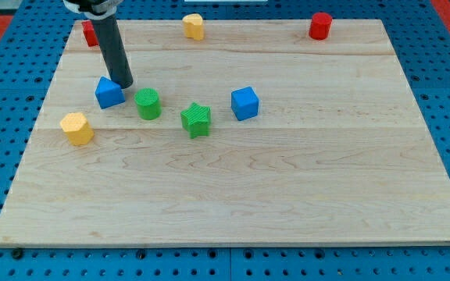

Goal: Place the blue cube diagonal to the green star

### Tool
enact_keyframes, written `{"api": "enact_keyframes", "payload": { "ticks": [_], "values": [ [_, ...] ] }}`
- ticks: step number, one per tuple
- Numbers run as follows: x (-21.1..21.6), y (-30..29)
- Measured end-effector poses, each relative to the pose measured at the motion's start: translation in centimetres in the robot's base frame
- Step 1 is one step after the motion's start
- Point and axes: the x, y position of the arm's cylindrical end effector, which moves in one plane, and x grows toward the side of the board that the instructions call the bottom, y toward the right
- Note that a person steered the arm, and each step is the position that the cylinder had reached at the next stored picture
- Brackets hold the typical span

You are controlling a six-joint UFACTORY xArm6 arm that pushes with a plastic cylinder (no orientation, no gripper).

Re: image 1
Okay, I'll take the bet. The green cylinder block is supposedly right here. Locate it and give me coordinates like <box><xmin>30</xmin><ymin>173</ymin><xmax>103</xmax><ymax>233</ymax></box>
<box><xmin>134</xmin><ymin>87</ymin><xmax>162</xmax><ymax>120</ymax></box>

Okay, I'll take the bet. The yellow hexagon block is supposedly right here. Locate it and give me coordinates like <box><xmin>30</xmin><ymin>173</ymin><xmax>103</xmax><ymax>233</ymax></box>
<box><xmin>59</xmin><ymin>112</ymin><xmax>95</xmax><ymax>146</ymax></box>

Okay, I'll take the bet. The wooden board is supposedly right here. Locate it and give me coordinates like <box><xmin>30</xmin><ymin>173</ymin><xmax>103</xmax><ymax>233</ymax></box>
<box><xmin>0</xmin><ymin>20</ymin><xmax>450</xmax><ymax>248</ymax></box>

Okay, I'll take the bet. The red block behind pusher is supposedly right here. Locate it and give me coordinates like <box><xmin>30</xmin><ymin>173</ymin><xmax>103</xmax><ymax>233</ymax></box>
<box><xmin>81</xmin><ymin>20</ymin><xmax>98</xmax><ymax>47</ymax></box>

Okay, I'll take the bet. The green star block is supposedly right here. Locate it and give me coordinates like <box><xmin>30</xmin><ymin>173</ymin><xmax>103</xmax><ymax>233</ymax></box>
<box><xmin>180</xmin><ymin>102</ymin><xmax>211</xmax><ymax>139</ymax></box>

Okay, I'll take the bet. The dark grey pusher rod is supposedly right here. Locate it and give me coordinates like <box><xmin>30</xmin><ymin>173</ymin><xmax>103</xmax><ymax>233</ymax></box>
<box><xmin>91</xmin><ymin>14</ymin><xmax>134</xmax><ymax>89</ymax></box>

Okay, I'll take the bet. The yellow heart block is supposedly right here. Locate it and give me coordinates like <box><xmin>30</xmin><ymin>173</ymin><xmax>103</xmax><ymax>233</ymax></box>
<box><xmin>182</xmin><ymin>13</ymin><xmax>205</xmax><ymax>41</ymax></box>

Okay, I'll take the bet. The blue triangular prism block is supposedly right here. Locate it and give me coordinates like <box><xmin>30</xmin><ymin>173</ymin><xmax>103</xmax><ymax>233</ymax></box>
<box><xmin>95</xmin><ymin>76</ymin><xmax>125</xmax><ymax>109</ymax></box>

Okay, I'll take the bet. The red cylinder block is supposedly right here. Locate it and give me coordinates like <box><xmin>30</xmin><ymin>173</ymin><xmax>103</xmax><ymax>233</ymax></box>
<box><xmin>308</xmin><ymin>12</ymin><xmax>333</xmax><ymax>40</ymax></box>

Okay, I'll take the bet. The blue cube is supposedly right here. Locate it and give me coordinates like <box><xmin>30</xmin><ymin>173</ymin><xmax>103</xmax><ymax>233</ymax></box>
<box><xmin>231</xmin><ymin>87</ymin><xmax>259</xmax><ymax>121</ymax></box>

